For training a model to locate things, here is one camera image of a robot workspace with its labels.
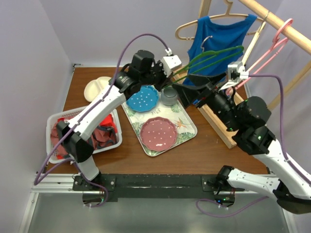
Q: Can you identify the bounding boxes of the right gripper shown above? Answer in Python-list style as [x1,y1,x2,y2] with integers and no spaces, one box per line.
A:
[172,70,241,131]

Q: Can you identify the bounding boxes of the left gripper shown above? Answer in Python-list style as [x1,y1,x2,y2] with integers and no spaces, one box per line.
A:
[140,60,173,92]

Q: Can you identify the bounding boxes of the green velvet hanger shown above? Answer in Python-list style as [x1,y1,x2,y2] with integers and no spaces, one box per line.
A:
[172,36,244,85]

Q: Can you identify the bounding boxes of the blue tank top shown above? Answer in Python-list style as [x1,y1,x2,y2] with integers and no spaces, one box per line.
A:
[188,14,257,76]

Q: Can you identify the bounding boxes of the red tank top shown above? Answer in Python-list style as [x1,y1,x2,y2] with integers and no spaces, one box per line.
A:
[57,114,119,161]

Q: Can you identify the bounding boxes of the beige plastic hanger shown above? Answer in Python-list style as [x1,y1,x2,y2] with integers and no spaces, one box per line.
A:
[174,0,267,41]

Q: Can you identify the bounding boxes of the cream wooden hanger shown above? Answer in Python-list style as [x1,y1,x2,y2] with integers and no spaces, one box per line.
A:
[242,11,270,65]

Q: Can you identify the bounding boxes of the pink plastic hanger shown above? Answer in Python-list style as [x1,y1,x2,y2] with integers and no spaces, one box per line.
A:
[221,18,293,96]

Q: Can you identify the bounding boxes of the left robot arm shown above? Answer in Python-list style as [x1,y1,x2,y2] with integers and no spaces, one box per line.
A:
[56,50,182,190]

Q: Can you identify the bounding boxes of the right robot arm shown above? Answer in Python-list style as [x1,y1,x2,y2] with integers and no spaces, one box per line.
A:
[172,75,311,214]

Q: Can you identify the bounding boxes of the grey ceramic mug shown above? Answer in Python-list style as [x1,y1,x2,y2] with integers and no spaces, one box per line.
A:
[160,86,178,106]

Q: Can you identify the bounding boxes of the blue dotted plate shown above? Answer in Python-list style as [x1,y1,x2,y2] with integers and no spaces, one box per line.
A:
[126,85,159,113]

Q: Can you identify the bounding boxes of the pink dotted plate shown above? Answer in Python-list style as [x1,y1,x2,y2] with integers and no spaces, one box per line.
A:
[139,116,178,152]

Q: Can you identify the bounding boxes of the cream divided plate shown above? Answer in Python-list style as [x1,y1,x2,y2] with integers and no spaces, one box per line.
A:
[84,76,111,102]

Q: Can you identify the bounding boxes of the white plastic basket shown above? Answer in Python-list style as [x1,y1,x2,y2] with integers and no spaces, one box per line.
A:
[46,107,122,154]

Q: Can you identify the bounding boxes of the wooden clothes rack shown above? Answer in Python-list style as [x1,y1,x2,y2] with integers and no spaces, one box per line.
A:
[172,0,311,149]

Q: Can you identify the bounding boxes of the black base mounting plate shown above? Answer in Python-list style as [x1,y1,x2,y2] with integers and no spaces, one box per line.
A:
[72,173,236,203]

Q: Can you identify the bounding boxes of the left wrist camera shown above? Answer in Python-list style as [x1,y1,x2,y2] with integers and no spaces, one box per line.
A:
[161,55,182,75]

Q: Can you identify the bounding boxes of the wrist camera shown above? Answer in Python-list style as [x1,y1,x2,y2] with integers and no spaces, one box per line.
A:
[161,55,182,75]
[227,61,249,85]

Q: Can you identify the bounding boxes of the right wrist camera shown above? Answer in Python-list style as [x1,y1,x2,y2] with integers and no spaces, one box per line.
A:
[227,61,249,85]

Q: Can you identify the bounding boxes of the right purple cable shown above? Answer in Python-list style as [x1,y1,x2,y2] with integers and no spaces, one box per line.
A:
[195,73,311,217]

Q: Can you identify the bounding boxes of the aluminium rail frame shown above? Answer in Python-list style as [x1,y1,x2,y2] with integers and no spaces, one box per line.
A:
[20,174,298,233]

